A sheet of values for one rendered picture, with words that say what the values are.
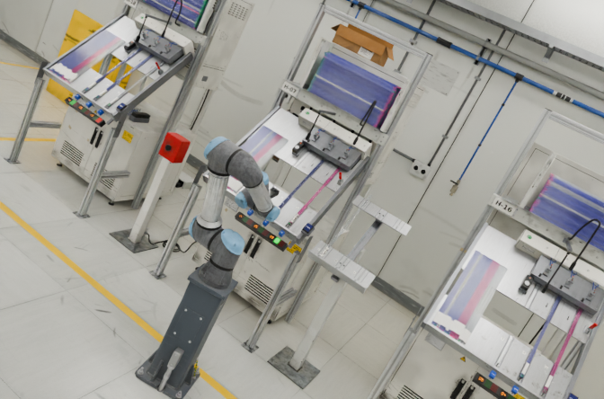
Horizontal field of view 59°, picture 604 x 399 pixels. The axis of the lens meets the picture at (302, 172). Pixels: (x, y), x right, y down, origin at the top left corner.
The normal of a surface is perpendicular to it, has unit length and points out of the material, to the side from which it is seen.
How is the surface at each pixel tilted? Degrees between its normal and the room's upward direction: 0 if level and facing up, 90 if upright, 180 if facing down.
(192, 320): 90
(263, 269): 90
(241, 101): 90
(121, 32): 47
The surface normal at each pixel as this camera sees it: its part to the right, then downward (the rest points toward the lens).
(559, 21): -0.41, 0.04
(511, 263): 0.03, -0.59
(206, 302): -0.21, 0.15
